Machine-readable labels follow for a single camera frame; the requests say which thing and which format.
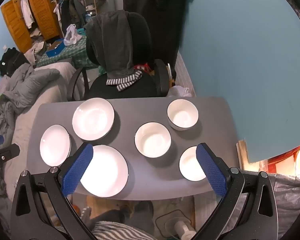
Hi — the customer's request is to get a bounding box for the red packet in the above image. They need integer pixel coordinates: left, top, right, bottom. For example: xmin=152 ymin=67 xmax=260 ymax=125
xmin=135 ymin=62 xmax=153 ymax=74

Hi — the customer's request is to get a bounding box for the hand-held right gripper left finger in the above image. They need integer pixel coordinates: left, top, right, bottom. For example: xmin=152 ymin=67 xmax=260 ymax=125
xmin=10 ymin=142 xmax=100 ymax=240

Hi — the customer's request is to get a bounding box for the black office chair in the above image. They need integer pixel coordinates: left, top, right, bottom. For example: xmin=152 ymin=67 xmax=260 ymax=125
xmin=66 ymin=11 xmax=177 ymax=99

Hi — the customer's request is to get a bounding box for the white plate with dark rim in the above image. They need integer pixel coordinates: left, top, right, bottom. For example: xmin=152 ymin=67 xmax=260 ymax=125
xmin=39 ymin=124 xmax=72 ymax=167
xmin=80 ymin=144 xmax=129 ymax=197
xmin=72 ymin=97 xmax=115 ymax=141

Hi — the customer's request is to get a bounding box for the grey hoodie with striped cuffs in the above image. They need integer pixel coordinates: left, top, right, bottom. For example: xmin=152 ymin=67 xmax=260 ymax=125
xmin=84 ymin=9 xmax=143 ymax=92

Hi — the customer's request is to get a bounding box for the white ribbed panel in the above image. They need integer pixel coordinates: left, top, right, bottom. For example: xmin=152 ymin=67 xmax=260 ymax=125
xmin=174 ymin=52 xmax=197 ymax=97

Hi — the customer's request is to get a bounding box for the grey and white garment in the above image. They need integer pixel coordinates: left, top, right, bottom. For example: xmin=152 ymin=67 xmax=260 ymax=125
xmin=24 ymin=41 xmax=47 ymax=64

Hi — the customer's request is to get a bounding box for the silver plastic sheet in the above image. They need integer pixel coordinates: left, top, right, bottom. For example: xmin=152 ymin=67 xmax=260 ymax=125
xmin=265 ymin=172 xmax=300 ymax=240

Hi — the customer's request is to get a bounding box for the rack of dark coats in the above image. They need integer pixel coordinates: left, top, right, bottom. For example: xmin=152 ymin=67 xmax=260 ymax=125
xmin=54 ymin=0 xmax=87 ymax=30

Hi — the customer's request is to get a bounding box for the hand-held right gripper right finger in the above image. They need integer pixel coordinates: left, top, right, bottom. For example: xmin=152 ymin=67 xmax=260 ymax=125
xmin=192 ymin=142 xmax=279 ymax=240

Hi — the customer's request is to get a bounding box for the blue cardboard box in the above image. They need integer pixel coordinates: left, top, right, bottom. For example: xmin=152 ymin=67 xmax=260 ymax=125
xmin=45 ymin=39 xmax=65 ymax=57

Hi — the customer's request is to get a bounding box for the grey duvet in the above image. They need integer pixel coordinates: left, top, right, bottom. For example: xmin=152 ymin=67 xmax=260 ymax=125
xmin=0 ymin=62 xmax=60 ymax=198

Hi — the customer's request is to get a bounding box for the wooden board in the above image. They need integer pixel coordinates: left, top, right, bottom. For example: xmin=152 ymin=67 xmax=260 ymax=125
xmin=236 ymin=140 xmax=250 ymax=172

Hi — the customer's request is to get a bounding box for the white hanging shirt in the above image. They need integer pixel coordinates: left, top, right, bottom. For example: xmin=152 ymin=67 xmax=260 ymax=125
xmin=20 ymin=0 xmax=35 ymax=29

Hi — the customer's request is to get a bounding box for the white bowl with dark rim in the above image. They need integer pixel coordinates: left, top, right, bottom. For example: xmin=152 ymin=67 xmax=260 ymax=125
xmin=167 ymin=99 xmax=199 ymax=131
xmin=134 ymin=122 xmax=172 ymax=158
xmin=179 ymin=146 xmax=208 ymax=182

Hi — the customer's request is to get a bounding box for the white plastic bag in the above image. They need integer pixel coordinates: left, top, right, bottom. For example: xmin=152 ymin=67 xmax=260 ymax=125
xmin=63 ymin=24 xmax=82 ymax=47

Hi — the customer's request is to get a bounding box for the white crumpled cloth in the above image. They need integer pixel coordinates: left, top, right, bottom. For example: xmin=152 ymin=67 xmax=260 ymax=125
xmin=169 ymin=86 xmax=192 ymax=97

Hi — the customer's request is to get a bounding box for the red and orange box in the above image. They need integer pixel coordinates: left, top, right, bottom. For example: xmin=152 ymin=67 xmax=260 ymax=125
xmin=267 ymin=142 xmax=300 ymax=174

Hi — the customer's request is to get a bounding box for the wooden louvred wardrobe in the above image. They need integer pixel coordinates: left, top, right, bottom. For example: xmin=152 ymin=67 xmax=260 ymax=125
xmin=0 ymin=0 xmax=63 ymax=53

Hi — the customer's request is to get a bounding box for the striped fleece clothing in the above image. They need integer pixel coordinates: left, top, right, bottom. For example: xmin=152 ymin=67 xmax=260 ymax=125
xmin=91 ymin=220 xmax=153 ymax=240

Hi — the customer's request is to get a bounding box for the black bag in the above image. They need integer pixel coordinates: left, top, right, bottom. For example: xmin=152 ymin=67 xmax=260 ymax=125
xmin=0 ymin=47 xmax=30 ymax=77

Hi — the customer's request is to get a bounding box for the green checked tablecloth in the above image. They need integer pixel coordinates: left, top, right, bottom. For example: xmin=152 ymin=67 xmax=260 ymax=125
xmin=36 ymin=34 xmax=100 ymax=69

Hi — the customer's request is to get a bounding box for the black hanging coat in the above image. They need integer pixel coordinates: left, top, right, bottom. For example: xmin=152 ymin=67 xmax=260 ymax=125
xmin=122 ymin=0 xmax=193 ymax=63

